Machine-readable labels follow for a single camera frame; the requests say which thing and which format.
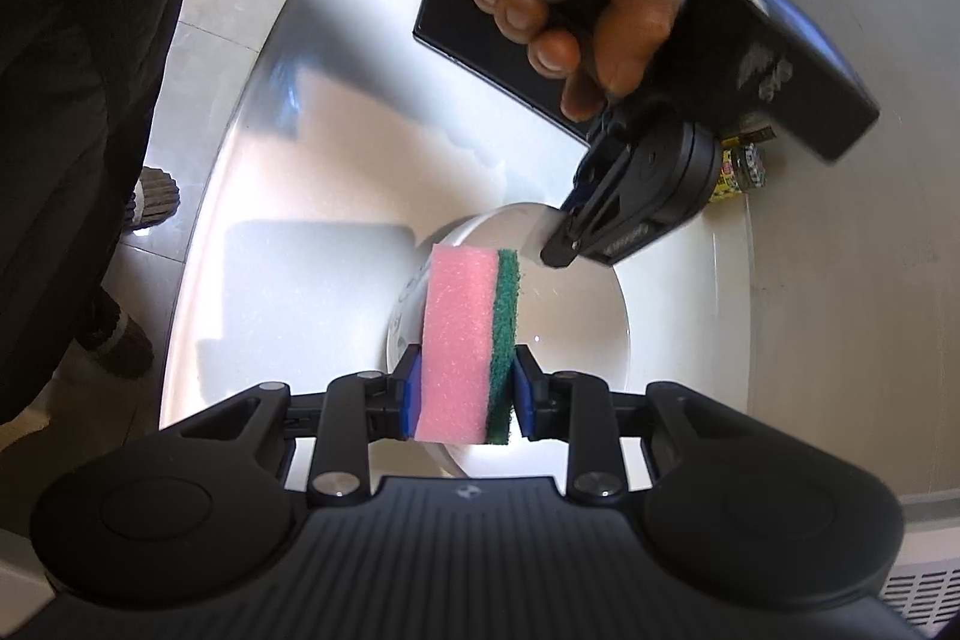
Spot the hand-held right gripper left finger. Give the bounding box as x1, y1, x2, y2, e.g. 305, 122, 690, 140
180, 344, 423, 508

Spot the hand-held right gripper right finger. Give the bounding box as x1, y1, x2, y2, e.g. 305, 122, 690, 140
512, 344, 752, 508

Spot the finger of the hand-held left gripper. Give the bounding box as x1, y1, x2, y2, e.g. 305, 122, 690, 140
540, 211, 662, 271
561, 115, 640, 220

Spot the pink and green sponge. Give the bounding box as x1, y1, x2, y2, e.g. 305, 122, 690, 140
414, 242, 523, 447

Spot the white bowl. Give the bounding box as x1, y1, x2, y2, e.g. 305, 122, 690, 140
385, 201, 632, 485

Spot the yellow label seasoning jar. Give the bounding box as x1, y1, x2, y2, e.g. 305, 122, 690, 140
716, 131, 771, 204

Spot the black induction cooktop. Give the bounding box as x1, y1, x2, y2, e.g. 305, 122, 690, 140
412, 0, 605, 148

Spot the dark slipper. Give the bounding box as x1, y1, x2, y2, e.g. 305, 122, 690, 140
77, 286, 155, 380

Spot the striped slipper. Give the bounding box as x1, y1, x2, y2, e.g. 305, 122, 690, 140
122, 165, 182, 234

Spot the white vent grille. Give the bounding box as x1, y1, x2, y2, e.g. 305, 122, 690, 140
876, 563, 960, 637

